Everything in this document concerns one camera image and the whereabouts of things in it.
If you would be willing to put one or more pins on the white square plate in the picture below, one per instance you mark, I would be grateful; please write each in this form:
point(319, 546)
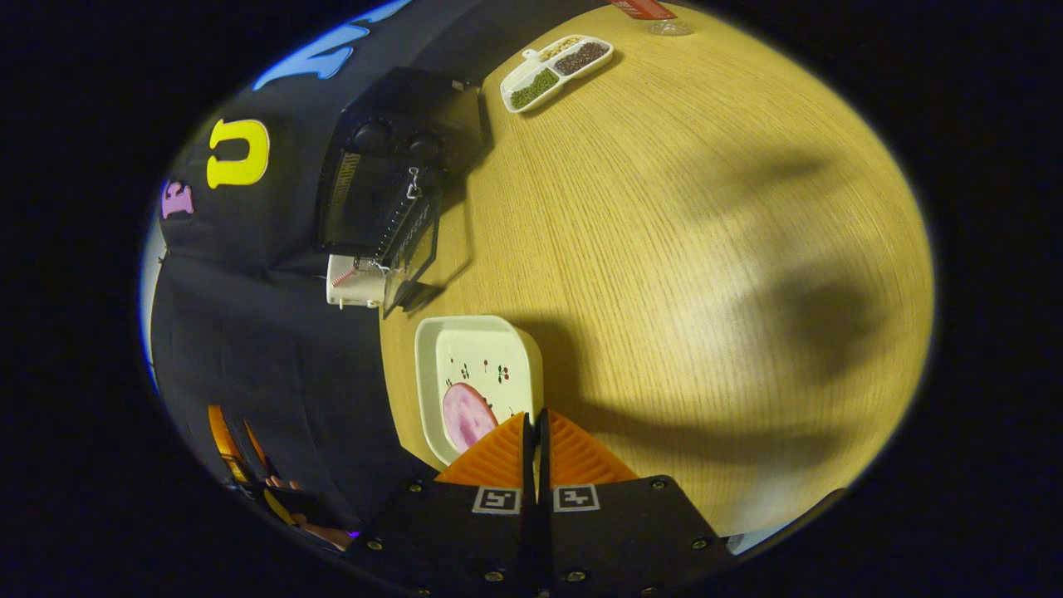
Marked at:
point(482, 349)

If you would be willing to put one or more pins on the white divided dish of beans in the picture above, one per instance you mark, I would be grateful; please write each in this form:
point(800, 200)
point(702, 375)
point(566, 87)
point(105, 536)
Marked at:
point(552, 71)

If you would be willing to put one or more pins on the black backdrop cloth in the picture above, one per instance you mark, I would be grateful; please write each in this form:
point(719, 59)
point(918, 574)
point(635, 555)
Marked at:
point(274, 332)

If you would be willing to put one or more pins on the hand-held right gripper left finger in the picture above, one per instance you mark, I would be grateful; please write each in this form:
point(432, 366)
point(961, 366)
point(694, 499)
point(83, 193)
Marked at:
point(465, 531)

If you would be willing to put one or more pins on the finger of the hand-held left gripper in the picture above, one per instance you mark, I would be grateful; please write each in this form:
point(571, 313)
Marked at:
point(224, 440)
point(257, 448)

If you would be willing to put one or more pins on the clear water bottle red label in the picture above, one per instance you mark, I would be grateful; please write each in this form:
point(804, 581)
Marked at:
point(644, 8)

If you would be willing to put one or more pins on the white toaster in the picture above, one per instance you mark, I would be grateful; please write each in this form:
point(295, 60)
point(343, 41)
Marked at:
point(353, 291)

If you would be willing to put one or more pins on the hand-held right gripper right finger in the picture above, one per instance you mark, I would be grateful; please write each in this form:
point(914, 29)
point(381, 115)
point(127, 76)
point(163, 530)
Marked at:
point(623, 531)

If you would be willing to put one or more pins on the pink ham slice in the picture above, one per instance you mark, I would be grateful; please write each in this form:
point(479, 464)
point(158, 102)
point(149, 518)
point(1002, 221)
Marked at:
point(467, 415)

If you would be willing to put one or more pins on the black electric oven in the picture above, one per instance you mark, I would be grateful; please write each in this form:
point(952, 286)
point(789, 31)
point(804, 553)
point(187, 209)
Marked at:
point(399, 108)

